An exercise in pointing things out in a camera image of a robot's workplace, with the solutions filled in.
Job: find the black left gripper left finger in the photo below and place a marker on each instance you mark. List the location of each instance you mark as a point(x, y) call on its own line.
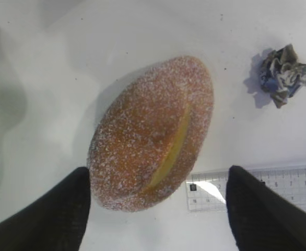
point(56, 221)

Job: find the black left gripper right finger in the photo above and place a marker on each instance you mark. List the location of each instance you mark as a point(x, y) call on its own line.
point(259, 218)

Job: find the clear plastic ruler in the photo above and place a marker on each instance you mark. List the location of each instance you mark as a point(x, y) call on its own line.
point(206, 191)

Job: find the sugared bread roll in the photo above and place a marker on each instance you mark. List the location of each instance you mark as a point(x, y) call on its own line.
point(149, 139)

